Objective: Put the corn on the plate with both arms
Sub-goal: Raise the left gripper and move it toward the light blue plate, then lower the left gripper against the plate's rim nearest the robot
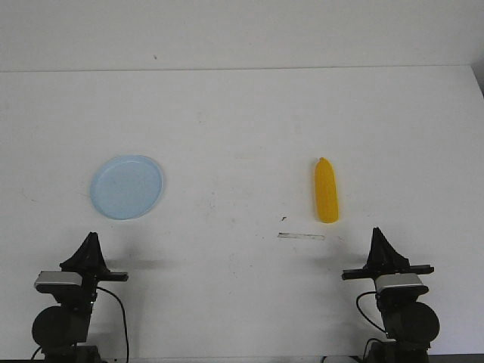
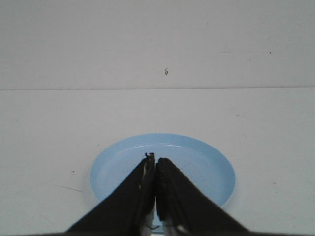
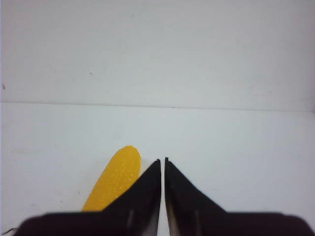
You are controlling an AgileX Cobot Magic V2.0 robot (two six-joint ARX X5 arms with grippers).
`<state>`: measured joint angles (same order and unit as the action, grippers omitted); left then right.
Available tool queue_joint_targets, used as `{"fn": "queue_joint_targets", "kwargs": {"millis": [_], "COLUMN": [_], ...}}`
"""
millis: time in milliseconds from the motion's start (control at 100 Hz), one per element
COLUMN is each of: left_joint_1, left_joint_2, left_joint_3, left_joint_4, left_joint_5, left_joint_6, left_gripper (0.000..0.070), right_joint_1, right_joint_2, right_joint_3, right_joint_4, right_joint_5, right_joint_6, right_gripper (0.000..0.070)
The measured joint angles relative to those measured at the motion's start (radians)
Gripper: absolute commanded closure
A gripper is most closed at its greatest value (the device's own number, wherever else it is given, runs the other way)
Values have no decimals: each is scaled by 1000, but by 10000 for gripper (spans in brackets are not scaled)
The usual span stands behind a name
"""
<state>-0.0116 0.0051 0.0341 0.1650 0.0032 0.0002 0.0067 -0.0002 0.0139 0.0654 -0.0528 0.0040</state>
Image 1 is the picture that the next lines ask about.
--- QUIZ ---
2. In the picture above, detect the black camera cable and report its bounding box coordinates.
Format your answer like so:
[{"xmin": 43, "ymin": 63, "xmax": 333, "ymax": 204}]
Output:
[
  {"xmin": 355, "ymin": 290, "xmax": 389, "ymax": 335},
  {"xmin": 96, "ymin": 287, "xmax": 130, "ymax": 361}
]

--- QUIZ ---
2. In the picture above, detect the clear tape strip on table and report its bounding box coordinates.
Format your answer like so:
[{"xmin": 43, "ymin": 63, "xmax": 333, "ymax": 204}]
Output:
[{"xmin": 278, "ymin": 232, "xmax": 325, "ymax": 240}]

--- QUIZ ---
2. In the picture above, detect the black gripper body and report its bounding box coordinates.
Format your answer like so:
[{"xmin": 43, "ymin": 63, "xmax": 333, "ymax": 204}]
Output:
[
  {"xmin": 80, "ymin": 271, "xmax": 129, "ymax": 295},
  {"xmin": 341, "ymin": 265, "xmax": 434, "ymax": 281}
]

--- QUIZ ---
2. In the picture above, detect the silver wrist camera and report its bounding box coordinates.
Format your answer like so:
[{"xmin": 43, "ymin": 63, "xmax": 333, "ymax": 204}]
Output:
[
  {"xmin": 374, "ymin": 273, "xmax": 429, "ymax": 295},
  {"xmin": 34, "ymin": 271, "xmax": 82, "ymax": 293}
]

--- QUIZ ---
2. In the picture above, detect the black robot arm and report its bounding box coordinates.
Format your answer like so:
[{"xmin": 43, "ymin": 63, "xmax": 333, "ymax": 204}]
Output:
[
  {"xmin": 30, "ymin": 231, "xmax": 130, "ymax": 362},
  {"xmin": 342, "ymin": 227, "xmax": 440, "ymax": 362}
]

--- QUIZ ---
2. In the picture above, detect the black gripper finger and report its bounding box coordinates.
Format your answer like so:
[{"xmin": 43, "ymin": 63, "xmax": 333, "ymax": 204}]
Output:
[
  {"xmin": 377, "ymin": 228, "xmax": 410, "ymax": 269},
  {"xmin": 60, "ymin": 232, "xmax": 93, "ymax": 271},
  {"xmin": 363, "ymin": 227, "xmax": 380, "ymax": 270},
  {"xmin": 92, "ymin": 232, "xmax": 110, "ymax": 273}
]

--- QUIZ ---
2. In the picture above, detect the light blue round plate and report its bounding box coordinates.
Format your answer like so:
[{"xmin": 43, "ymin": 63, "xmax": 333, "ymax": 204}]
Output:
[{"xmin": 89, "ymin": 155, "xmax": 165, "ymax": 220}]

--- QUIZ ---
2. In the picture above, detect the yellow toy corn cob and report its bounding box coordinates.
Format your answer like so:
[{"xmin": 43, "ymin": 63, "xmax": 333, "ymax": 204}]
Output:
[{"xmin": 315, "ymin": 158, "xmax": 339, "ymax": 224}]

